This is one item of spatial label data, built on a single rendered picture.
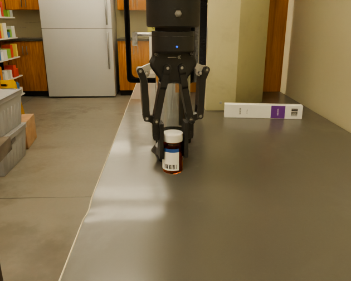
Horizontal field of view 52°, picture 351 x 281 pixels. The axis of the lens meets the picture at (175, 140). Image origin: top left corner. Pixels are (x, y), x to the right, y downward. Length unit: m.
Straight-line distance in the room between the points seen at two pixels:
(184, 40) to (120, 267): 0.37
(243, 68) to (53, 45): 5.28
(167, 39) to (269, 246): 0.36
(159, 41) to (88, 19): 5.67
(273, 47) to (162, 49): 1.16
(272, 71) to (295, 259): 1.30
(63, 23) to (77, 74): 0.84
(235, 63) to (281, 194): 0.70
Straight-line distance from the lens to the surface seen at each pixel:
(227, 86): 1.34
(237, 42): 1.32
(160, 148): 0.68
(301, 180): 0.80
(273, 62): 1.75
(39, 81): 6.72
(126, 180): 0.76
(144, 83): 0.64
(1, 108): 3.32
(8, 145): 1.12
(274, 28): 1.74
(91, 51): 6.30
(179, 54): 0.65
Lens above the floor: 1.26
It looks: 18 degrees down
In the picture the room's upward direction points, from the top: straight up
